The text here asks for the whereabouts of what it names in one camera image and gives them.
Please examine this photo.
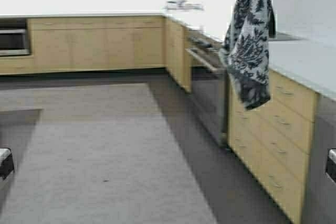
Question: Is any black white patterned cloth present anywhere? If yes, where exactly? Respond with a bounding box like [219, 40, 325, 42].
[219, 0, 276, 110]

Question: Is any robot base left corner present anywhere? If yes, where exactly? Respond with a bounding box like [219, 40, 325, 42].
[1, 148, 15, 181]

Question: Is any robot base right corner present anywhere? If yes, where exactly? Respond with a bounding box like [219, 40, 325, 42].
[325, 148, 336, 182]

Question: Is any stainless steel oven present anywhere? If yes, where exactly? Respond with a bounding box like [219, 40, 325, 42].
[185, 28, 230, 151]

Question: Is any built-in microwave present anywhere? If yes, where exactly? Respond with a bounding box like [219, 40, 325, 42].
[0, 18, 31, 57]

